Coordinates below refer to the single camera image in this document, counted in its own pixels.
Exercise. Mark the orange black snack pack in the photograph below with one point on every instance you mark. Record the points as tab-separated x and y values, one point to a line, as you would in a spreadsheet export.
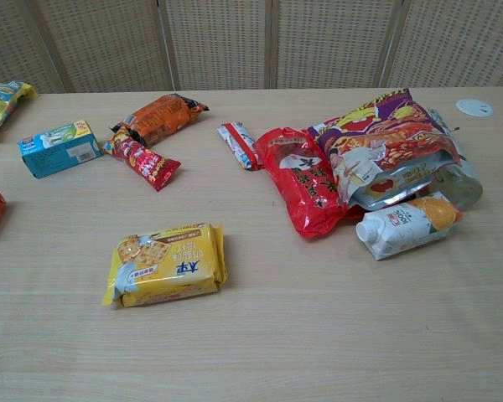
163	117

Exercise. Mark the red plastic snack bag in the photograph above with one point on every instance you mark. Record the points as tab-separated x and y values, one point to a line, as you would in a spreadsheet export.
302	184

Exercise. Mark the red snack stick packet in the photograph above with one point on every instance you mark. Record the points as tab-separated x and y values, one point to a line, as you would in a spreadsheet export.
144	161

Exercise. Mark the small red white packet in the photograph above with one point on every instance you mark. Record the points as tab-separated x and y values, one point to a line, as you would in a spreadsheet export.
240	144

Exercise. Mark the yellow cracker pack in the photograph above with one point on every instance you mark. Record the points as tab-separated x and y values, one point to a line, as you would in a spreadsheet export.
167	264

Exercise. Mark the woven folding screen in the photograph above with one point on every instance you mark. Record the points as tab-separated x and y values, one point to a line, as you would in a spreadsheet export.
218	42

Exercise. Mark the yellow cartoon snack bag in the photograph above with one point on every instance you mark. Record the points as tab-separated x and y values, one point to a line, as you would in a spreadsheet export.
2	100

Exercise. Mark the purple red chips bag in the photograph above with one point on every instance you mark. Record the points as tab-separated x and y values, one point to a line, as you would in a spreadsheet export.
385	134

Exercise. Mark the blue green cardboard box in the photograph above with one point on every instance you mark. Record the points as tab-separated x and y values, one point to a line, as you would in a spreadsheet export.
54	148

